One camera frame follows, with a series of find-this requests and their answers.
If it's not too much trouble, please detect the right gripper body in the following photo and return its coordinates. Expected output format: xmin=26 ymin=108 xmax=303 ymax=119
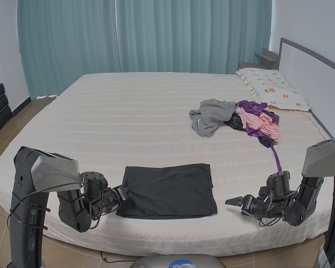
xmin=241 ymin=194 xmax=270 ymax=219

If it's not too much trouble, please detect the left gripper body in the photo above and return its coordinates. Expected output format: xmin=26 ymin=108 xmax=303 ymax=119
xmin=100 ymin=185 xmax=129 ymax=213

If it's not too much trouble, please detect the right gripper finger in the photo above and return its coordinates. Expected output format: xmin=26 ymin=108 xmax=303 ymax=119
xmin=225 ymin=196 xmax=244 ymax=206

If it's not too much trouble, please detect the black T-shirt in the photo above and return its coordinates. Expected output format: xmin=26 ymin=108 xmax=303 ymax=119
xmin=116 ymin=163 xmax=219 ymax=220

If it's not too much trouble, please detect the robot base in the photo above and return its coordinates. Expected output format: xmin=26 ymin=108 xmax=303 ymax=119
xmin=130 ymin=255 xmax=222 ymax=268

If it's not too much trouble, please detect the pile of clothes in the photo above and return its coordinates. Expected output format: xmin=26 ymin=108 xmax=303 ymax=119
xmin=225 ymin=100 xmax=283 ymax=172

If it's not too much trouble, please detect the bed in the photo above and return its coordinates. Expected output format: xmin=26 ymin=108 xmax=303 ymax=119
xmin=0 ymin=37 xmax=335 ymax=257

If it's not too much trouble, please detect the grey garment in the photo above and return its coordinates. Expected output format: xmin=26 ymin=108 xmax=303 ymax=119
xmin=189 ymin=99 xmax=239 ymax=138

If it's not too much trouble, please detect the white printed pillow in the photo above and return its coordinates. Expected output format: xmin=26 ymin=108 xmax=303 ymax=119
xmin=235 ymin=68 xmax=312 ymax=112

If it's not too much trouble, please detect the grey bedside table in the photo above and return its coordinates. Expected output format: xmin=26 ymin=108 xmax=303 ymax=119
xmin=239 ymin=48 xmax=278 ymax=70

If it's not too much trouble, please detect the blue-green curtain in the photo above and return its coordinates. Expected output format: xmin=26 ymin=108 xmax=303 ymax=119
xmin=115 ymin=0 xmax=273 ymax=75
xmin=17 ymin=0 xmax=120 ymax=100

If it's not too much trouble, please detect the black cable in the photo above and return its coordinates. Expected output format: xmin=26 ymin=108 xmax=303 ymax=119
xmin=7 ymin=181 xmax=84 ymax=228

